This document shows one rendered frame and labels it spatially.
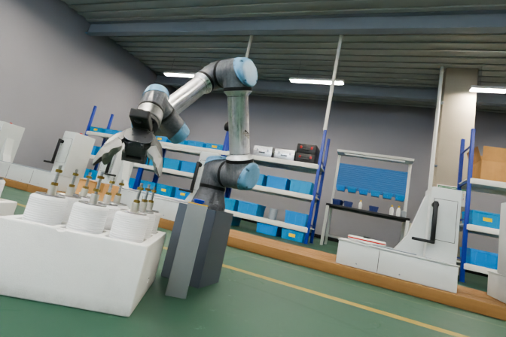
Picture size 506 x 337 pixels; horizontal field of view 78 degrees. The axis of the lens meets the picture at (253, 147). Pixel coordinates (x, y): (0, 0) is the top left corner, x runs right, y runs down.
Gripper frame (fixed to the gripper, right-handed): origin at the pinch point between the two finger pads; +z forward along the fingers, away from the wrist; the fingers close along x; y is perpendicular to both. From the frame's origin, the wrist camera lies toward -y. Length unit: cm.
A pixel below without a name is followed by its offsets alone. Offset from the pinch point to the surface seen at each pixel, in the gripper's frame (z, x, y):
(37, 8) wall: -638, 345, 304
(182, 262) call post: -1.2, -19.4, 43.9
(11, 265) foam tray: 12.2, 23.5, 30.2
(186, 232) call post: -9.0, -18.6, 38.2
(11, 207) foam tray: -19, 43, 56
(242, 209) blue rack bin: -280, -135, 386
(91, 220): 0.4, 8.4, 23.9
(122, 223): 0.8, 0.2, 22.3
